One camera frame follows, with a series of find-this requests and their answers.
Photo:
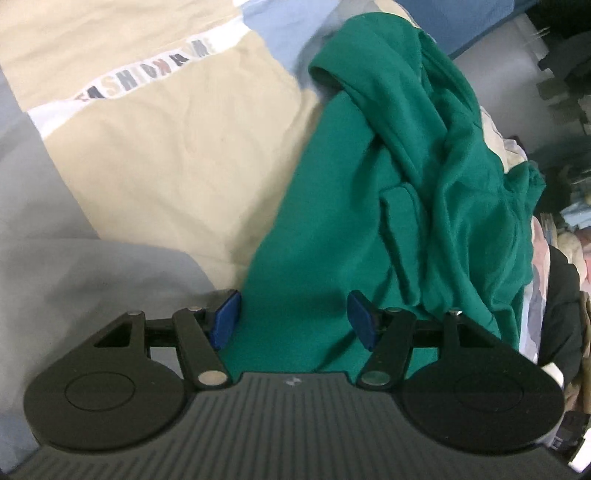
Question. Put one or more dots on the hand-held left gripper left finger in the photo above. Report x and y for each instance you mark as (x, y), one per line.
(228, 318)

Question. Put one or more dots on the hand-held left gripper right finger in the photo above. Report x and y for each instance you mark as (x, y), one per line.
(362, 318)

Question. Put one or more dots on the green hoodie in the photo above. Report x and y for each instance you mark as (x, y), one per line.
(369, 207)

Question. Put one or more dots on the white fleece blanket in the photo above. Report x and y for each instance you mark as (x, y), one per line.
(554, 374)

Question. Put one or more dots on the patchwork duvet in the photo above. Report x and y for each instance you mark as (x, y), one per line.
(138, 161)

